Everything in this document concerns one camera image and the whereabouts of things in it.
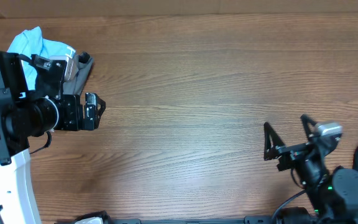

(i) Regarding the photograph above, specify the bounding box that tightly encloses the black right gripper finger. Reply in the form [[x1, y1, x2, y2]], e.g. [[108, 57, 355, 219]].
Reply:
[[300, 114, 318, 143], [264, 122, 286, 161]]

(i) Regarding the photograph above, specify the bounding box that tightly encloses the light blue printed t-shirt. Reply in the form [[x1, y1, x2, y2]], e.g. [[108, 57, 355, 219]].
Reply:
[[7, 26, 82, 95]]

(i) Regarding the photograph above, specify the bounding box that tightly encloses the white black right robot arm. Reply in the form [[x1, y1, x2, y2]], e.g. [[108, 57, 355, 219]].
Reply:
[[264, 114, 358, 223]]

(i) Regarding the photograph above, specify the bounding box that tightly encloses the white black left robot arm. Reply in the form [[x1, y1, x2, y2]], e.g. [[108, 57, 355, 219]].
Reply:
[[0, 51, 106, 223]]

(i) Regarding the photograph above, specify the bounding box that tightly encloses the grey folded garment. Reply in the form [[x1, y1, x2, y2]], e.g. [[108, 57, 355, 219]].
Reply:
[[63, 52, 94, 95]]

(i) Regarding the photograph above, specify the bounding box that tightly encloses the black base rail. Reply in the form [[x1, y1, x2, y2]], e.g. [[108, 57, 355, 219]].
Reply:
[[54, 211, 276, 224]]

